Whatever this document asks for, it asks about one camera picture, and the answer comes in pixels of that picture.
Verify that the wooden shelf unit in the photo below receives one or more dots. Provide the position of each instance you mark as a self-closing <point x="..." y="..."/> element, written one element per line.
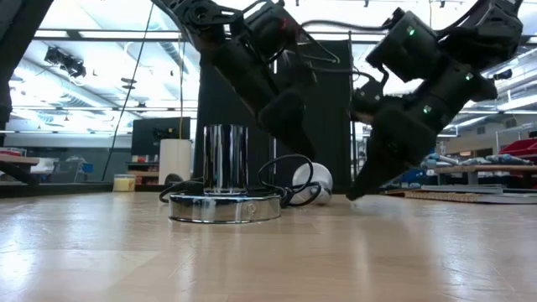
<point x="142" y="172"/>

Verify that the chrome lamp base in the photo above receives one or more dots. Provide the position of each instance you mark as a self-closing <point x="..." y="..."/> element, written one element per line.
<point x="224" y="159"/>

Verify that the black monitor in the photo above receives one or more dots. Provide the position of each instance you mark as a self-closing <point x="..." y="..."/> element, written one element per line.
<point x="147" y="134"/>

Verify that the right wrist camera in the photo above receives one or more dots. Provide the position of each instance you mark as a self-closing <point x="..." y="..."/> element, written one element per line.
<point x="365" y="100"/>

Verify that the white cylinder cup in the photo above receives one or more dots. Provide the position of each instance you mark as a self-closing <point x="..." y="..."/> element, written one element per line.
<point x="175" y="161"/>

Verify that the red storage bin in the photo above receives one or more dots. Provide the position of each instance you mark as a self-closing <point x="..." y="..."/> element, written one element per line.
<point x="522" y="147"/>

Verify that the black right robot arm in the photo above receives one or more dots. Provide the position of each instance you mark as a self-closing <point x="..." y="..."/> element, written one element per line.
<point x="495" y="29"/>

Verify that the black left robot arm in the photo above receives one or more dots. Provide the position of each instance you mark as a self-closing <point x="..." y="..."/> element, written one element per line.
<point x="210" y="21"/>

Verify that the wooden workbench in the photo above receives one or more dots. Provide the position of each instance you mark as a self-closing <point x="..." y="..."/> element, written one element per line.
<point x="17" y="160"/>
<point x="482" y="170"/>

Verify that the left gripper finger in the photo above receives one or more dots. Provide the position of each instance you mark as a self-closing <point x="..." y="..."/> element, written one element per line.
<point x="283" y="117"/>

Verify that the white lightbulb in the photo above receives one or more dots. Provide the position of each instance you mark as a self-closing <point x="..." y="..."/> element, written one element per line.
<point x="321" y="176"/>

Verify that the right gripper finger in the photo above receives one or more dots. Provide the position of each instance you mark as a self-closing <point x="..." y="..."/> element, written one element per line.
<point x="390" y="142"/>

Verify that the black ceiling-mounted device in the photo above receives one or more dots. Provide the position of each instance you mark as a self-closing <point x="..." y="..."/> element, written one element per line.
<point x="65" y="62"/>

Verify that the black curtain panel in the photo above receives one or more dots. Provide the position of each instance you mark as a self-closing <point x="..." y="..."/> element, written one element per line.
<point x="214" y="109"/>
<point x="331" y="126"/>

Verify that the yellow candle jar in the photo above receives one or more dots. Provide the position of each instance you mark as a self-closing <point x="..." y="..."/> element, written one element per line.
<point x="124" y="183"/>

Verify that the black ceiling camera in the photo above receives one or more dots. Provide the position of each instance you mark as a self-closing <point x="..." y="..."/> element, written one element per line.
<point x="502" y="74"/>

